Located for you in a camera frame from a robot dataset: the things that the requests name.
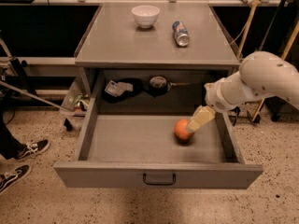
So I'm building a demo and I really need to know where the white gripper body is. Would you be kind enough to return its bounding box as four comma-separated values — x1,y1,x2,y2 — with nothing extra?
204,78,233,113

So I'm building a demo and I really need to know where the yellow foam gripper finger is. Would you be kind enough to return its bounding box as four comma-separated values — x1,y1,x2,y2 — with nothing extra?
186,105,216,133

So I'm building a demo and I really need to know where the orange fruit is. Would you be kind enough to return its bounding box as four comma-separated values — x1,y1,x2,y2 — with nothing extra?
174,119,193,141

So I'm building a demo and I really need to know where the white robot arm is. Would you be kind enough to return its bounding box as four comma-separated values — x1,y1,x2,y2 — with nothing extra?
185,51,299,133

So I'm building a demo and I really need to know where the grey cabinet counter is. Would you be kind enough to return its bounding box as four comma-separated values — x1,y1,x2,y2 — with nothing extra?
74,1,241,102

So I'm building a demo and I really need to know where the grey open top drawer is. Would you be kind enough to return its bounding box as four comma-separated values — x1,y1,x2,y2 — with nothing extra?
54,99,263,189

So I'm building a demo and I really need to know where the blue silver soda can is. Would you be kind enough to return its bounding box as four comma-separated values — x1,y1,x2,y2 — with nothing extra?
172,21,190,47

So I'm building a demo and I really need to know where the black cloth with white packet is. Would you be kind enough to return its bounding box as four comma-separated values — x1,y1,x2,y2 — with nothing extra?
102,78,143,104

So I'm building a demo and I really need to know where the white ceramic bowl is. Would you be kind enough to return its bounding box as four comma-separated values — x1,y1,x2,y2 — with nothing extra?
132,5,160,28

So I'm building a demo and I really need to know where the clear plastic bin with items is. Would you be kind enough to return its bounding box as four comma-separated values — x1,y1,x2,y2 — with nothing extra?
59,77,90,131

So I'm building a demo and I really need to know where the grey metal pole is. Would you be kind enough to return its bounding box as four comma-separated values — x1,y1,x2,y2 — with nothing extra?
0,81,72,111

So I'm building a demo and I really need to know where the black white sneaker upper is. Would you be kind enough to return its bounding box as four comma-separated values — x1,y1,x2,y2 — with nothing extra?
16,139,50,161

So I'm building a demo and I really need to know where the black white sneaker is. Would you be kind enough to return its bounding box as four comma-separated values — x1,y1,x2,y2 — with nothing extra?
0,164,32,195
16,139,50,161

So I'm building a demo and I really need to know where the black trouser leg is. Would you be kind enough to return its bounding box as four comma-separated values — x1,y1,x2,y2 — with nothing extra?
0,111,24,160

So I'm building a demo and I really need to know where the black white sneaker lower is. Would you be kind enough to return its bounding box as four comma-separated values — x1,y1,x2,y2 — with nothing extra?
0,164,32,195

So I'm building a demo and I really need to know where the black drawer handle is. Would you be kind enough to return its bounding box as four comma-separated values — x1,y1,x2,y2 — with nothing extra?
142,173,177,186

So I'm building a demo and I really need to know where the wooden easel frame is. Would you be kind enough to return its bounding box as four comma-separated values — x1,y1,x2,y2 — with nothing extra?
222,0,299,123

